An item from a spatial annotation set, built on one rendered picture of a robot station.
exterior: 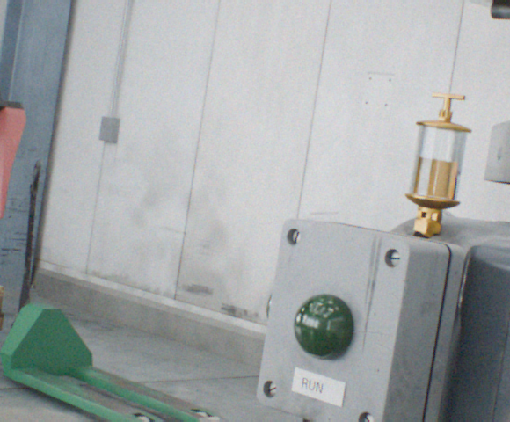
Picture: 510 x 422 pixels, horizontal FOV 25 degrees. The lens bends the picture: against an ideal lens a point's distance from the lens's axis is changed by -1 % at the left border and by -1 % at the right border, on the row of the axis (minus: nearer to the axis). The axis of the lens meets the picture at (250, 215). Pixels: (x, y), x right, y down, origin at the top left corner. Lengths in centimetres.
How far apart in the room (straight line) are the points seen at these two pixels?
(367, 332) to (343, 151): 673
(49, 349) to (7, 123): 544
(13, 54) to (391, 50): 351
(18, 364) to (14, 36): 393
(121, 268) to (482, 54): 327
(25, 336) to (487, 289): 567
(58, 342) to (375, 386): 580
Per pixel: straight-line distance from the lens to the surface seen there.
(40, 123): 917
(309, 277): 54
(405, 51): 706
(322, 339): 52
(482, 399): 55
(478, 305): 55
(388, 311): 51
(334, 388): 53
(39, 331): 622
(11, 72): 946
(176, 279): 818
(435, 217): 60
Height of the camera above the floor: 136
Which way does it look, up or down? 3 degrees down
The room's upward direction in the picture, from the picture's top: 9 degrees clockwise
